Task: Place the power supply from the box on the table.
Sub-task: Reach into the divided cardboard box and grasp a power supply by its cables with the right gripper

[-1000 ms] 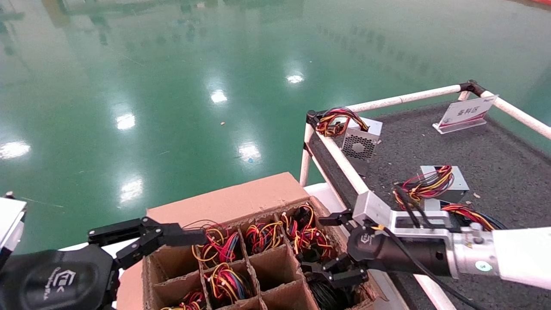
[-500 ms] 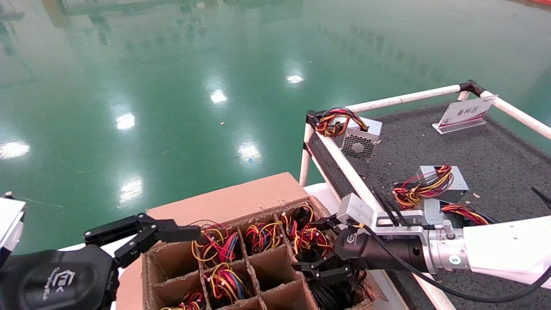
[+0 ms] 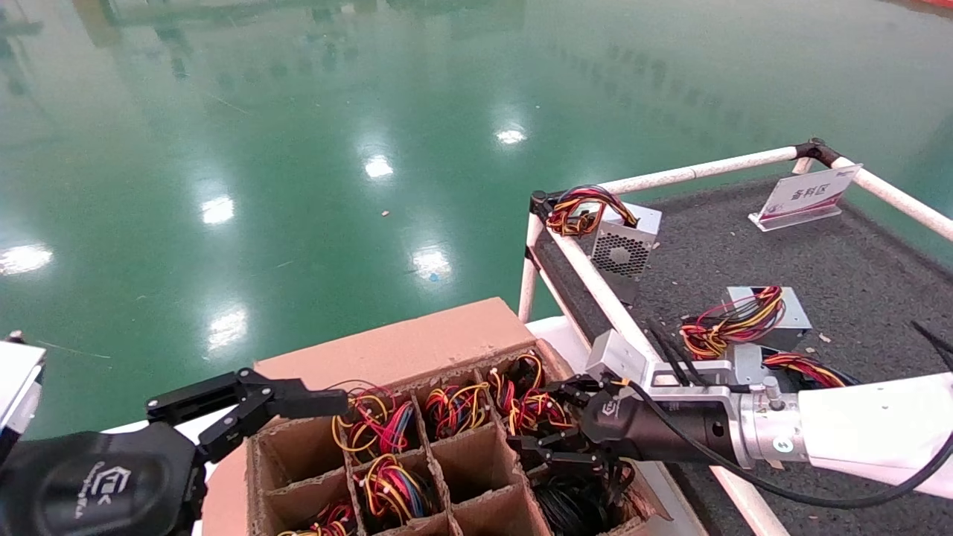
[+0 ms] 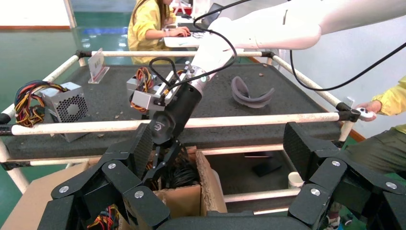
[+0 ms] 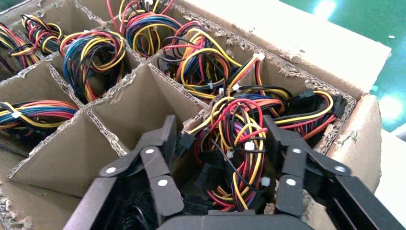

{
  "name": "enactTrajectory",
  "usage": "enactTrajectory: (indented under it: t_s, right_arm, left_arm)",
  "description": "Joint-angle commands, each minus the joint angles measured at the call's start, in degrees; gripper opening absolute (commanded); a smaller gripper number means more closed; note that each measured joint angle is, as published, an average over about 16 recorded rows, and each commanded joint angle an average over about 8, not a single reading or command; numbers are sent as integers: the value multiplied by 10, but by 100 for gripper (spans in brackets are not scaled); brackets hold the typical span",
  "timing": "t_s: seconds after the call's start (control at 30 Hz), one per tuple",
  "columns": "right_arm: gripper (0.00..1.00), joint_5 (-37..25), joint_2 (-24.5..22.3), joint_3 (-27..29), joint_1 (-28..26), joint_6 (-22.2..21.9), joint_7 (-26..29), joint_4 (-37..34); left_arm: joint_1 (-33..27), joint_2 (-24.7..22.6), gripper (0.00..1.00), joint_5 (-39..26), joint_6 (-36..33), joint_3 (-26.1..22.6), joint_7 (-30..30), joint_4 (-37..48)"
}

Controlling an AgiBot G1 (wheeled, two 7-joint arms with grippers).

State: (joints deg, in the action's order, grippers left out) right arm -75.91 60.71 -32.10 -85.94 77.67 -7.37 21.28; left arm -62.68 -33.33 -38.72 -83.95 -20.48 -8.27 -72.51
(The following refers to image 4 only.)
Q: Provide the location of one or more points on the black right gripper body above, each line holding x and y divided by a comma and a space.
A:
174, 117

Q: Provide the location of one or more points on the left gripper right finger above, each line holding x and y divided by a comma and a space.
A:
323, 177

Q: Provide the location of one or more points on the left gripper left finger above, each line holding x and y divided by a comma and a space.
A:
120, 177

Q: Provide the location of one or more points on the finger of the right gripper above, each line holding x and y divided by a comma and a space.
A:
158, 155
165, 165

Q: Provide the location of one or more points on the white handheld controller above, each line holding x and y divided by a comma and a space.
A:
364, 113

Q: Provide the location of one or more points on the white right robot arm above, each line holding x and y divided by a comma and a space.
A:
269, 28

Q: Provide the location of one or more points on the brown cardboard box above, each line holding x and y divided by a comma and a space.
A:
184, 200

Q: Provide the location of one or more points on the bare operator hand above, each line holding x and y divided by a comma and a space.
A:
372, 107

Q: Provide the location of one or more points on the white pipe stub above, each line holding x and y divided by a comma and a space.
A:
295, 180

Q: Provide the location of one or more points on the grey power supply centre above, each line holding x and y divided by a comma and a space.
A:
144, 100

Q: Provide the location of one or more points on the white pipe leg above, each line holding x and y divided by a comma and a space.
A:
14, 174
345, 131

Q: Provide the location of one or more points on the flat black object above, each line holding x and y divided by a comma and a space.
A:
266, 166

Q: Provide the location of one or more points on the operator with olive trousers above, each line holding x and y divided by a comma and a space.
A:
380, 152

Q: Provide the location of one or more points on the black pipe corner connector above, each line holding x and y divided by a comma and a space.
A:
347, 114
83, 54
4, 130
268, 54

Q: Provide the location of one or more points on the white office desk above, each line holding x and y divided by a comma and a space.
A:
180, 42

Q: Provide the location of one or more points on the seated woman in yellow jacket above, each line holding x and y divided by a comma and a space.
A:
142, 28

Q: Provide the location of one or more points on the clear acrylic sign stand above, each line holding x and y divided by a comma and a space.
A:
96, 63

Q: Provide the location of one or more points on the dark laptop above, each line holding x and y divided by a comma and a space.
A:
211, 17

